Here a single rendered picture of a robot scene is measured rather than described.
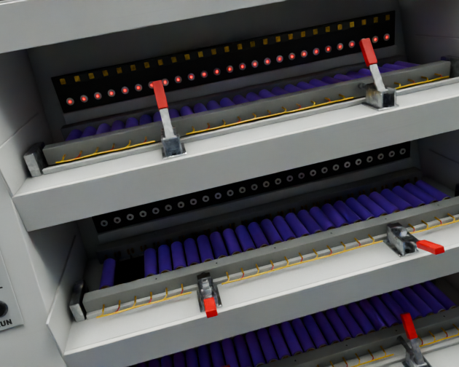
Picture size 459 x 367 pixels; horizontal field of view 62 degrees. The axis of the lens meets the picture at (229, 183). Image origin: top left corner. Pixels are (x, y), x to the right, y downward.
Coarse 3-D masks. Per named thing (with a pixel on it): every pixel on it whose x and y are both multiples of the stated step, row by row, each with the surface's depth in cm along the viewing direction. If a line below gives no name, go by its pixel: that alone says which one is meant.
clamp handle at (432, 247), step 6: (402, 234) 50; (408, 240) 48; (414, 240) 47; (420, 240) 46; (426, 240) 46; (420, 246) 46; (426, 246) 44; (432, 246) 44; (438, 246) 43; (432, 252) 44; (438, 252) 43
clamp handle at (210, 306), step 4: (204, 284) 46; (208, 284) 46; (204, 288) 47; (208, 288) 47; (204, 292) 46; (208, 292) 46; (204, 296) 45; (208, 296) 44; (212, 296) 44; (204, 300) 43; (208, 300) 43; (212, 300) 43; (204, 304) 42; (208, 304) 42; (212, 304) 41; (208, 308) 41; (212, 308) 40; (208, 312) 40; (212, 312) 40; (216, 312) 40; (208, 316) 40; (212, 316) 40
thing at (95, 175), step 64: (128, 64) 56; (192, 64) 58; (256, 64) 60; (320, 64) 61; (384, 64) 60; (448, 64) 53; (64, 128) 55; (128, 128) 49; (192, 128) 48; (256, 128) 48; (320, 128) 45; (384, 128) 46; (448, 128) 48; (64, 192) 42; (128, 192) 43; (192, 192) 45
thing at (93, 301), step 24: (384, 216) 54; (408, 216) 53; (432, 216) 54; (288, 240) 53; (312, 240) 52; (336, 240) 52; (216, 264) 50; (240, 264) 51; (264, 264) 51; (288, 264) 50; (120, 288) 49; (144, 288) 49; (168, 288) 50
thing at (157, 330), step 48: (288, 192) 63; (432, 240) 51; (96, 288) 54; (240, 288) 49; (288, 288) 48; (336, 288) 48; (384, 288) 50; (96, 336) 46; (144, 336) 45; (192, 336) 47
